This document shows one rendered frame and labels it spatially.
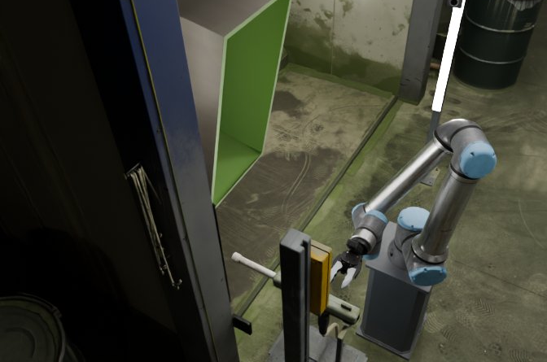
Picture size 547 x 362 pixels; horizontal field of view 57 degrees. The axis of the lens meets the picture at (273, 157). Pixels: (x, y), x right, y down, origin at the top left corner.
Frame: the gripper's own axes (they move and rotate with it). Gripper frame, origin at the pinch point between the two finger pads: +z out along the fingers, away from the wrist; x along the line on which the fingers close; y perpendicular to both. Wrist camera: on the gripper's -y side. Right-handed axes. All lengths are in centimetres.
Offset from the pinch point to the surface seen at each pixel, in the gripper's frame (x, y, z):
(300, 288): -3, -40, 32
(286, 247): 0, -55, 32
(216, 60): 79, -42, -45
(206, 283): 47, 14, 17
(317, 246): -3, -46, 22
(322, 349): -0.7, 29.4, 10.6
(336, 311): -6.0, -4.3, 13.1
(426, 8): 54, 22, -264
